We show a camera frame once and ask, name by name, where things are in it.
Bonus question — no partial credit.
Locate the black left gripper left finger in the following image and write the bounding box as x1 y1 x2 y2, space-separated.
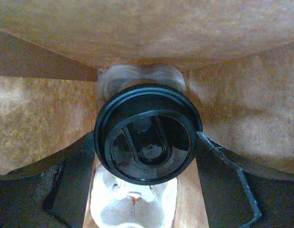
0 132 95 228

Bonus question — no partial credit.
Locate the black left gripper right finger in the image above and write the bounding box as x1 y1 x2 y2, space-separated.
196 132 294 228

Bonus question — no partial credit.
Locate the brown pulp cup carrier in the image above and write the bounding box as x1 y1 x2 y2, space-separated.
84 65 186 228

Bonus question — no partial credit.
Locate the green paper bag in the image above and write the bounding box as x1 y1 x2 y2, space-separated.
0 0 294 174

